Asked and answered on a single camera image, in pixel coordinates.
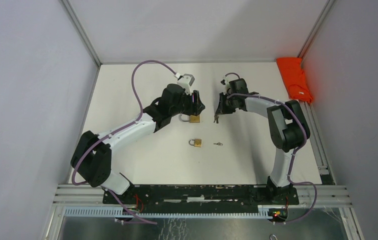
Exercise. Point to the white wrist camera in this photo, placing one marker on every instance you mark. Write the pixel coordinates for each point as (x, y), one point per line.
(227, 88)
(185, 81)

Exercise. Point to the large brass padlock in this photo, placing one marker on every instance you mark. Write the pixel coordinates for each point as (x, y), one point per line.
(189, 118)

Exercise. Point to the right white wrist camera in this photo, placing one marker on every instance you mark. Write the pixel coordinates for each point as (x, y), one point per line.
(227, 88)

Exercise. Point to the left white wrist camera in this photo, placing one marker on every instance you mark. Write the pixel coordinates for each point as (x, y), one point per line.
(185, 81)

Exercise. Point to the small brass padlock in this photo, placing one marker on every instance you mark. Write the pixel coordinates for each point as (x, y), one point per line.
(195, 142)

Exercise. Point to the silver keys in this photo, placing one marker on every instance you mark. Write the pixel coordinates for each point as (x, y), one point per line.
(216, 119)

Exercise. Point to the orange folded cloth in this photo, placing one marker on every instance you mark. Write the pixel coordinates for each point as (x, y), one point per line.
(294, 79)

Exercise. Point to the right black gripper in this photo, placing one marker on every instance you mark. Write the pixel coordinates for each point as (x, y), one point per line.
(222, 108)

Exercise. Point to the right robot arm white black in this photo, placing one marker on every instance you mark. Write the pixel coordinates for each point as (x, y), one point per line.
(287, 125)

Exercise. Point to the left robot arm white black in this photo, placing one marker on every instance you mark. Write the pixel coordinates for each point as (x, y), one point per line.
(92, 158)

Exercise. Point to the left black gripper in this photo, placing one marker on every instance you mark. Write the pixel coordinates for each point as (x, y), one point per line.
(196, 107)

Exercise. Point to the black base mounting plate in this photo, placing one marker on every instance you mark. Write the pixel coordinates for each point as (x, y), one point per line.
(202, 199)

